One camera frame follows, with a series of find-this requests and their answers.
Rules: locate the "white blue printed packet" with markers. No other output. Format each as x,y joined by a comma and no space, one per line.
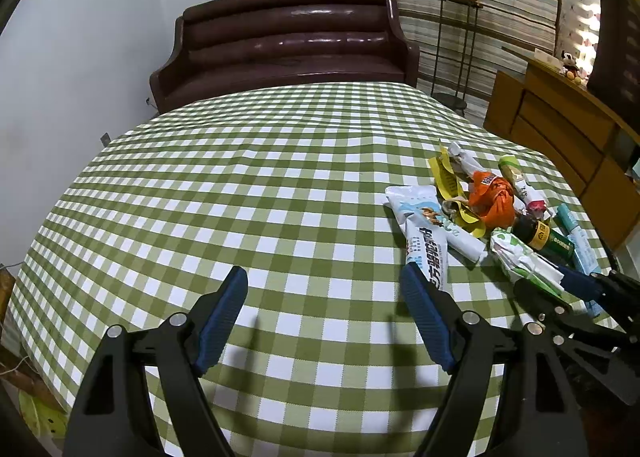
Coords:
417,232

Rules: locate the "light blue tube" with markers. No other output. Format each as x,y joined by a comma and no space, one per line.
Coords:
582,242

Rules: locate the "orange plastic bag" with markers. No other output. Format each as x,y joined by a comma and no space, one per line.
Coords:
492,204

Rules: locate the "dark bottle with green label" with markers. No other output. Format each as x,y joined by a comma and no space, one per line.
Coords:
545,239

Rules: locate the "white rolled wrapper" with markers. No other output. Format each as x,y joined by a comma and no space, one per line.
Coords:
467,244

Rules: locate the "white box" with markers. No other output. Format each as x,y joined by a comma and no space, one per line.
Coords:
545,55

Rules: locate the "green white wrapper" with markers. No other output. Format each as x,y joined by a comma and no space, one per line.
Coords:
520,257

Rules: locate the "yellow green wrapper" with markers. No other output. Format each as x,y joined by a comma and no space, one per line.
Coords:
445,174

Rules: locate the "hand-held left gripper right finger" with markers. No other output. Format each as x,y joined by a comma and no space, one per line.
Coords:
425,317

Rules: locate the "yellow green plastic object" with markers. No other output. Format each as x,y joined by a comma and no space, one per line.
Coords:
42,417

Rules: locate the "dark brown leather sofa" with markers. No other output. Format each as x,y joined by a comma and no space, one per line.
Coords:
295,47

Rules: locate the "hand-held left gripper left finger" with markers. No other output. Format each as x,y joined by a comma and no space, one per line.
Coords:
222,317

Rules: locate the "black metal plant stand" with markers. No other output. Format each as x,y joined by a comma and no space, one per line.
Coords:
462,52

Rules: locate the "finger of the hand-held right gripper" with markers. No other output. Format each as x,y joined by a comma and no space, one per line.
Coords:
542,299
582,283

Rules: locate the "white crumpled printed wrapper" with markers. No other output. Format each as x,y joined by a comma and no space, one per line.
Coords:
465,159

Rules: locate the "green white checkered tablecloth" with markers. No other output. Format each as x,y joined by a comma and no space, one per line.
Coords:
280,187

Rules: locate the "wooden cabinet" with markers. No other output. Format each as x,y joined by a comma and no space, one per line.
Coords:
555,127

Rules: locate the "striped curtain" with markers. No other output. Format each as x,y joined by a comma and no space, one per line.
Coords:
520,12

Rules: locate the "green white red packet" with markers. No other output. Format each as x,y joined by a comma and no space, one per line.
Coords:
520,182

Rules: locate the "black white mouse plush toy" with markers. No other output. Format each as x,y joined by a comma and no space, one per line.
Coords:
570,66

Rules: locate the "dark purple curtain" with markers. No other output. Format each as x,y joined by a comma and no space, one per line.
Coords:
615,37

